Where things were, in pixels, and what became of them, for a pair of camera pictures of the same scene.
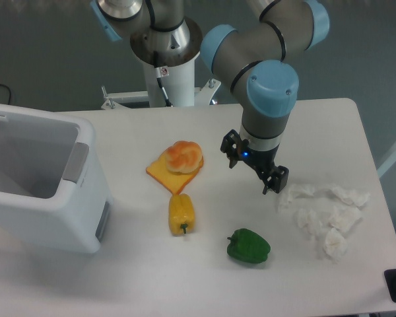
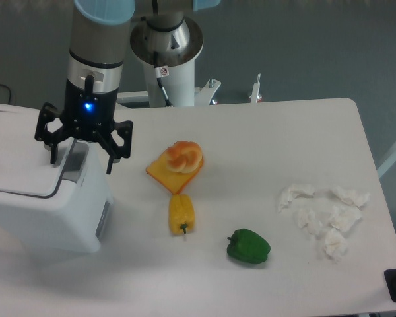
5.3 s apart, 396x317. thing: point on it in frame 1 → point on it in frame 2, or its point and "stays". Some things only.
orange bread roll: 183,156 stays
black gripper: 274,177 → 88,115
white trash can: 46,185 stays
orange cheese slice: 177,181 stays
